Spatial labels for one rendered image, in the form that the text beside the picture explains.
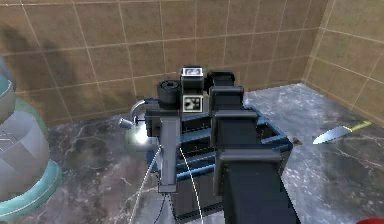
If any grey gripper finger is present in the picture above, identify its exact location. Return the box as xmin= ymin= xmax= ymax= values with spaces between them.
xmin=128 ymin=144 xmax=164 ymax=224
xmin=178 ymin=146 xmax=205 ymax=224

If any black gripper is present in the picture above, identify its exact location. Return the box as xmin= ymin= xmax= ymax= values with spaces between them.
xmin=144 ymin=79 xmax=183 ymax=194

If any silver kettle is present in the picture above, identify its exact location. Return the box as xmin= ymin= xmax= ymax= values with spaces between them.
xmin=117 ymin=99 xmax=162 ymax=155

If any grey and teal appliance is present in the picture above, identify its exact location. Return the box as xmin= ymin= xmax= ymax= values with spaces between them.
xmin=0 ymin=54 xmax=64 ymax=222

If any red round object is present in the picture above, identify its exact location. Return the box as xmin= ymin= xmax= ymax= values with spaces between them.
xmin=354 ymin=217 xmax=384 ymax=224

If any knife with yellow handle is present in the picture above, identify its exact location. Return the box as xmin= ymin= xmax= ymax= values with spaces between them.
xmin=312 ymin=120 xmax=373 ymax=146

